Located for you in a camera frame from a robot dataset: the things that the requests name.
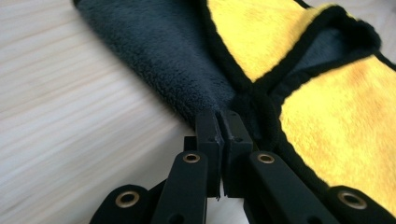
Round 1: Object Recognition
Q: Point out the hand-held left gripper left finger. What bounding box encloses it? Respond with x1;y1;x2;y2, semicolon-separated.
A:
182;108;226;199

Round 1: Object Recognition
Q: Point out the dark grey and yellow towel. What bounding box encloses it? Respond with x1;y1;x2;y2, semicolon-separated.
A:
73;0;396;218

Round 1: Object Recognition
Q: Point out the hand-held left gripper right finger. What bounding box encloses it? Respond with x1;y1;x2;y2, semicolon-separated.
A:
218;109;254;199

